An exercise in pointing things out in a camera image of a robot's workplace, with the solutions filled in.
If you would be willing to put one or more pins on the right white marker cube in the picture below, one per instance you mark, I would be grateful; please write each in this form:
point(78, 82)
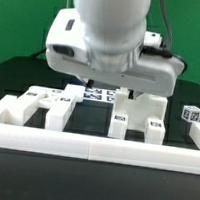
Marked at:
point(191, 113)

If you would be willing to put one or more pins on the white chair back part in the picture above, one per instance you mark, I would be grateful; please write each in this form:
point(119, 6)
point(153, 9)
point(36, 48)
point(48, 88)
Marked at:
point(59, 104)

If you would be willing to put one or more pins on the white U-shaped boundary frame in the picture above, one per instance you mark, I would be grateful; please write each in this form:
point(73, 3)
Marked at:
point(94, 148)

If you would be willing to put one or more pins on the white marker base plate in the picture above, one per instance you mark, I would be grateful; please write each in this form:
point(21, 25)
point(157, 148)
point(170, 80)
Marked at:
point(106, 96)

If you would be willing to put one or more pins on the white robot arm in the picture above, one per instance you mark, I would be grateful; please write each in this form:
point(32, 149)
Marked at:
point(126, 10)

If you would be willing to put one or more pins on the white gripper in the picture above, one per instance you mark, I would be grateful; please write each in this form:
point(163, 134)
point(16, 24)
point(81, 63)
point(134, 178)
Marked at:
point(116, 52)

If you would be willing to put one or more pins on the white chair seat part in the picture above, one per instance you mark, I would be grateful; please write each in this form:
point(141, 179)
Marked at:
point(138, 110)

